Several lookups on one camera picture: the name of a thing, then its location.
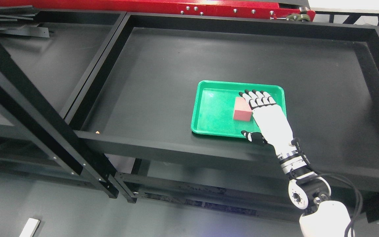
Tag black metal shelf rack left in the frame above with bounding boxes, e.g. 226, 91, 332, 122
0, 0, 127, 199

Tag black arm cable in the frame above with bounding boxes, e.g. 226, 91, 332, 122
291, 138, 364, 237

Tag pink cube block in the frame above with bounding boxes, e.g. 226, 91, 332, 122
233, 97, 252, 122

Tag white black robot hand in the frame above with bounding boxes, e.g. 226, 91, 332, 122
239, 90, 296, 157

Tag black metal shelf rack right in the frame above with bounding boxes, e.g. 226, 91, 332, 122
65, 13, 379, 222

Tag black metal shelf rack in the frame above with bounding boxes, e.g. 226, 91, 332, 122
65, 13, 379, 222
0, 0, 127, 199

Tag red conveyor frame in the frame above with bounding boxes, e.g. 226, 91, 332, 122
0, 0, 316, 21

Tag green plastic tray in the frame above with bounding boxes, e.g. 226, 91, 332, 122
191, 80, 286, 138

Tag white table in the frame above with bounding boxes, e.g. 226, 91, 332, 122
19, 218, 41, 237

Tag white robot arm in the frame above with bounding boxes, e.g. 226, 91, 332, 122
278, 139, 355, 237

